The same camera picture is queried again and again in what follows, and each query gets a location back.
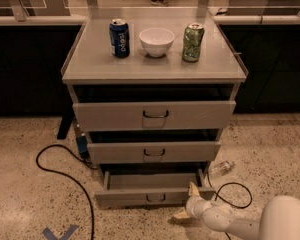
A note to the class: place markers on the grey drawer cabinet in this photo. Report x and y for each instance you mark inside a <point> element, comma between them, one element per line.
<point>95,75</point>

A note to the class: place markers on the black table leg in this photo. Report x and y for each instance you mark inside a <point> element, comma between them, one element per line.
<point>65,125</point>

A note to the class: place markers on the green soda can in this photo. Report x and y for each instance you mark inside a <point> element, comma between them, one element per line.
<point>192,38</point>

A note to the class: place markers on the grey top drawer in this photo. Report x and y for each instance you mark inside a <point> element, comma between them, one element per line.
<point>153,115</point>

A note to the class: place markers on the grey bottom drawer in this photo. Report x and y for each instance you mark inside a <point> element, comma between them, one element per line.
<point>150,189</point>

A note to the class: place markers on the grey middle drawer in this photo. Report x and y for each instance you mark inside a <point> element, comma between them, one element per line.
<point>153,152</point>

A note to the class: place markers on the blue Pepsi can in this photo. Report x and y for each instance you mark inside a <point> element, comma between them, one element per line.
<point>119,38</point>

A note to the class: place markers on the clear plastic bottle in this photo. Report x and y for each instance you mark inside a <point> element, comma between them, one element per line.
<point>221,168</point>

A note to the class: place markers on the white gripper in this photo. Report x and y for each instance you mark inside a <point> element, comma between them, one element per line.
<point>192,206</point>

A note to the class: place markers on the grey drawer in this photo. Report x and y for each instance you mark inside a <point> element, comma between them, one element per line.
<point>153,115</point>
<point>153,152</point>
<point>150,189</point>

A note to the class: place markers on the white ceramic bowl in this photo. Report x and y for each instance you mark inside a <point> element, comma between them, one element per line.
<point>156,41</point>

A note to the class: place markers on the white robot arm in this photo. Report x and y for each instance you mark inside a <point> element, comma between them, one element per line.
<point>280,217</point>

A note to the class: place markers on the blue power adapter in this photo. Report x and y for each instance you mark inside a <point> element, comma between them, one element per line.
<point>82,146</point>

